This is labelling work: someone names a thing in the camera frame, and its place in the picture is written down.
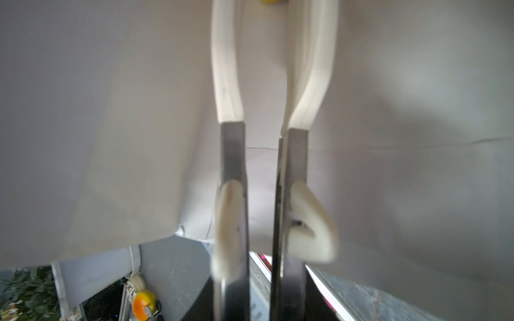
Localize green paper gift bag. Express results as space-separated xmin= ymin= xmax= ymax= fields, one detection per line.
xmin=1 ymin=1 xmax=513 ymax=320

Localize white silicone kitchen tongs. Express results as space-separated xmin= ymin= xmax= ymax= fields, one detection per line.
xmin=211 ymin=1 xmax=339 ymax=320

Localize potted green plant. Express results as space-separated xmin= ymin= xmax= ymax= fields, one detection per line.
xmin=1 ymin=266 xmax=61 ymax=320

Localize orange yellow round object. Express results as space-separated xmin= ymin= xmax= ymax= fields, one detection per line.
xmin=132 ymin=290 xmax=159 ymax=321

